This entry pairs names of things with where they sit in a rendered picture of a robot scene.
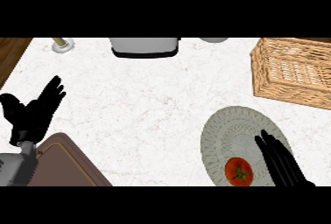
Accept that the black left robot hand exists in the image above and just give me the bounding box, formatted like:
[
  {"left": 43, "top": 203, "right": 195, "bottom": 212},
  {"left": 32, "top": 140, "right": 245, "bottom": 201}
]
[{"left": 0, "top": 75, "right": 68, "bottom": 148}]

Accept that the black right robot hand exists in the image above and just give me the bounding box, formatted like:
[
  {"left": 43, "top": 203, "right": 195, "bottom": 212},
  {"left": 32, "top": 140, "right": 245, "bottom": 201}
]
[{"left": 252, "top": 129, "right": 316, "bottom": 187}]

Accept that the red tomato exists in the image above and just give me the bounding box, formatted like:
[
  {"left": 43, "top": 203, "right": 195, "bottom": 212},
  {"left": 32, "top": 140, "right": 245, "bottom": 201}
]
[{"left": 223, "top": 157, "right": 254, "bottom": 187}]

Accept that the grey round woven placemat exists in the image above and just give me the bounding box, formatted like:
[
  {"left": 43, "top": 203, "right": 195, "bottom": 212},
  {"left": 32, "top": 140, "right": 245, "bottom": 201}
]
[{"left": 199, "top": 105, "right": 295, "bottom": 187}]

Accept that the tan wicker basket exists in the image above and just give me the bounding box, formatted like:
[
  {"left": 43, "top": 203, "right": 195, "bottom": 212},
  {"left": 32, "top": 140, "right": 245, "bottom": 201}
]
[{"left": 249, "top": 38, "right": 331, "bottom": 111}]

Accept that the brown cutting board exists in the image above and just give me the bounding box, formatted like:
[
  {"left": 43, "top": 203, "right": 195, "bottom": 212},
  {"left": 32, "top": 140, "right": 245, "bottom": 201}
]
[{"left": 25, "top": 131, "right": 113, "bottom": 187}]

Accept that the grey and black appliance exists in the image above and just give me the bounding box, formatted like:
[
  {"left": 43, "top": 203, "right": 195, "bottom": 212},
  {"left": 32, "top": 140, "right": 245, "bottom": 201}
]
[{"left": 108, "top": 38, "right": 181, "bottom": 59}]

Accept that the pale grey round object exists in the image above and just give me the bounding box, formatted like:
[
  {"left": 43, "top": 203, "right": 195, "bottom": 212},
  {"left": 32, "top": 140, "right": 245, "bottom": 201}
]
[{"left": 198, "top": 38, "right": 230, "bottom": 44}]

